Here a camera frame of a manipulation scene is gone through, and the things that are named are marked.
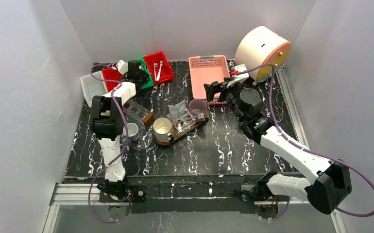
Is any purple mug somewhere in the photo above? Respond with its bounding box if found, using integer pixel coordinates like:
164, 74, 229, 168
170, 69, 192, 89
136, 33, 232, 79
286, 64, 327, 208
188, 99, 208, 118

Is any beige toothbrush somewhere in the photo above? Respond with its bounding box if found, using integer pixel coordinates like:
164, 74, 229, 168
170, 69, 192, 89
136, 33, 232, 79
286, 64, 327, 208
177, 114, 207, 124

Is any clear holder with round holes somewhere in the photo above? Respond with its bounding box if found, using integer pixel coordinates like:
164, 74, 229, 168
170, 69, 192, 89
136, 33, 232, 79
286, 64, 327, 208
123, 100, 150, 123

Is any black cap toothpaste tube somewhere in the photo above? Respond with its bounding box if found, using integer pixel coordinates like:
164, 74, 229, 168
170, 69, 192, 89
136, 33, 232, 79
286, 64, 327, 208
175, 100, 186, 118

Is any orange cap toothpaste tube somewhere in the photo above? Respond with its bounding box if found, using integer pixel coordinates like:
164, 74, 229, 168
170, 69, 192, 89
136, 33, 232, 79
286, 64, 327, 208
168, 104, 180, 121

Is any clear textured square holder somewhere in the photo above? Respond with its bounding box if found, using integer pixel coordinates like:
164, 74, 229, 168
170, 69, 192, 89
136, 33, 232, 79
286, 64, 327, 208
166, 110, 196, 135

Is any grey mug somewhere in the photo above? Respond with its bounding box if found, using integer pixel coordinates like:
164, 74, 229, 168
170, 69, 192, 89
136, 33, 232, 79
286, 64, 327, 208
122, 123, 140, 143

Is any white ribbed mug black rim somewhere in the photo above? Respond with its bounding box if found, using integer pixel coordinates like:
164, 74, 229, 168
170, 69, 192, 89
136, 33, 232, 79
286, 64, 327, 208
153, 117, 173, 143

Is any brown wooden holder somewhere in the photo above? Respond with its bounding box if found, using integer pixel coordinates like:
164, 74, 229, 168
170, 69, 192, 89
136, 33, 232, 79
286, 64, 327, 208
142, 112, 155, 129

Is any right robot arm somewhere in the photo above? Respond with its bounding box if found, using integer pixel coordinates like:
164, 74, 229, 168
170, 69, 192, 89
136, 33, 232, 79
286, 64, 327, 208
204, 82, 352, 214

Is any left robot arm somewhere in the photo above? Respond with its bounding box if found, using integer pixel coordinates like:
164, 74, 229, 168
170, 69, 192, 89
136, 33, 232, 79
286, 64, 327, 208
90, 60, 149, 201

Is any white toothbrush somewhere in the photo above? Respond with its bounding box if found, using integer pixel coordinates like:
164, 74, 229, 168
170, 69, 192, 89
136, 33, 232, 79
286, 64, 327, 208
153, 63, 158, 81
155, 60, 164, 82

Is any brown oval wooden tray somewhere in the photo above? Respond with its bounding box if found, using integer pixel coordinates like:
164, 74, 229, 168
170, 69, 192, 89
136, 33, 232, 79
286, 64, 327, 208
154, 112, 210, 146

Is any green plastic bin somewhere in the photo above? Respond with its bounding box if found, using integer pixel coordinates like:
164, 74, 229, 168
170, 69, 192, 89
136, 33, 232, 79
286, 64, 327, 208
126, 58, 154, 91

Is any pink perforated basket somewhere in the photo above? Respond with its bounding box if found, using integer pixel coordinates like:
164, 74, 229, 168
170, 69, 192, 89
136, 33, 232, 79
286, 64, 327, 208
188, 55, 230, 101

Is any left red plastic bin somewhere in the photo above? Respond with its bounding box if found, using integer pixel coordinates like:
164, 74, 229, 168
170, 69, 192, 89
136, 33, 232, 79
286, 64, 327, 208
102, 68, 122, 93

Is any red plastic bin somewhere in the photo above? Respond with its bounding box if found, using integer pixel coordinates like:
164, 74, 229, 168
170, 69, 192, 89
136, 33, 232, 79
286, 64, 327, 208
143, 51, 174, 85
102, 68, 122, 93

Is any right red plastic bin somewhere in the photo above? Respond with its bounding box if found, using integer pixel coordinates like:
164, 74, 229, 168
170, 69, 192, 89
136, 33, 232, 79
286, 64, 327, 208
143, 51, 174, 85

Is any white plastic bin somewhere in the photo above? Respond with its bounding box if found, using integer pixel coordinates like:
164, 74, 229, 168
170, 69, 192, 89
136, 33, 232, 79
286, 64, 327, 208
80, 74, 106, 108

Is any white cylindrical appliance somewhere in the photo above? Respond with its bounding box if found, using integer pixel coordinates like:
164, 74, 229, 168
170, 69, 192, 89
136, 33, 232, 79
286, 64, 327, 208
235, 26, 292, 70

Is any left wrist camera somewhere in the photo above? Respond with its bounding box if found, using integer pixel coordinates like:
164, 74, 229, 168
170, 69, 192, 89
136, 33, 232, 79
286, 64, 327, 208
111, 60, 129, 75

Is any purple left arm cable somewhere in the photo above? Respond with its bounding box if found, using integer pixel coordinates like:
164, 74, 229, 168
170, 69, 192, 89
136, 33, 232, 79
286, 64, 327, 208
87, 64, 130, 224

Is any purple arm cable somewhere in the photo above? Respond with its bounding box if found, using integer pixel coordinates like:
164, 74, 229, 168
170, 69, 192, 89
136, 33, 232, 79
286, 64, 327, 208
87, 64, 130, 224
235, 63, 374, 221

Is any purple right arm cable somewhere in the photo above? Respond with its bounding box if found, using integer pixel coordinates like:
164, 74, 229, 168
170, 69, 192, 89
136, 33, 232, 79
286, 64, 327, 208
235, 63, 374, 221

